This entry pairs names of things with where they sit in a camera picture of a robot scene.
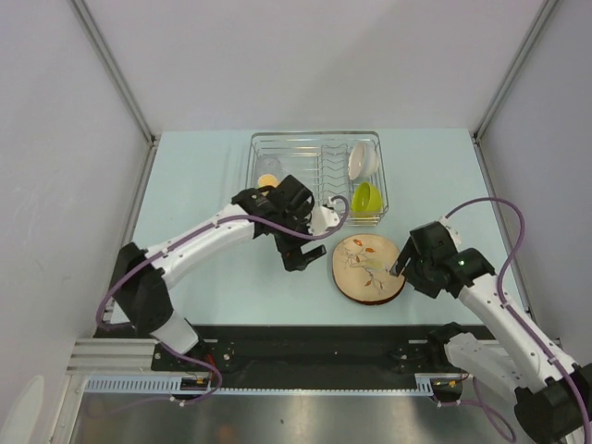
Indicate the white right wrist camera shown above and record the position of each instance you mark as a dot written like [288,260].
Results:
[453,232]

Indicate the metal wire dish rack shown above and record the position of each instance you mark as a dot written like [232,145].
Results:
[319,160]

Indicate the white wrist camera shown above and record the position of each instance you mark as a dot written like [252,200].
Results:
[330,215]
[453,232]

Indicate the aluminium frame post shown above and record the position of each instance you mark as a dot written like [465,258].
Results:
[101,47]
[534,33]

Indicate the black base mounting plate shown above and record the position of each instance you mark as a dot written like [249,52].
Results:
[328,358]

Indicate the clear glass cup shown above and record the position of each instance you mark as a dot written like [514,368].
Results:
[269,165]

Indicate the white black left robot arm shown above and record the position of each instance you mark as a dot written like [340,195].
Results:
[143,278]

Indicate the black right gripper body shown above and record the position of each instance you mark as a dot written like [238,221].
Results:
[420,275]

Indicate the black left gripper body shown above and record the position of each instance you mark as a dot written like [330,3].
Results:
[298,221]

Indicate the cream yellow handled mug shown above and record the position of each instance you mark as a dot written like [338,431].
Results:
[267,180]

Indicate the aluminium frame post left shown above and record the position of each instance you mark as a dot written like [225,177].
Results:
[101,47]

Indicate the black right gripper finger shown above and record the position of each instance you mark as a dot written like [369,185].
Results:
[408,252]
[399,269]

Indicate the aluminium front rail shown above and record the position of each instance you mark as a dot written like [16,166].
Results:
[113,357]

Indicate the lime green bowl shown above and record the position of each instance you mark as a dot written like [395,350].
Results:
[366,201]

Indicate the white bowl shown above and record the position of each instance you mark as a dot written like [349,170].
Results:
[363,161]

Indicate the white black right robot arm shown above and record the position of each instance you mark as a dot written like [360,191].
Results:
[549,390]

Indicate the beige bird pattern plate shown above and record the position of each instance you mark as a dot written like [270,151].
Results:
[361,267]

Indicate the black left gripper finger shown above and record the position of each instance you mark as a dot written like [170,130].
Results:
[314,254]
[294,262]

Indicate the light blue cable duct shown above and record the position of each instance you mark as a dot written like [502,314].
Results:
[134,384]

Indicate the aluminium frame post right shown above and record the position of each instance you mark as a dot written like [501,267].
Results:
[534,33]

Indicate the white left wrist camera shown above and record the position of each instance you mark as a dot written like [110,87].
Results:
[330,215]

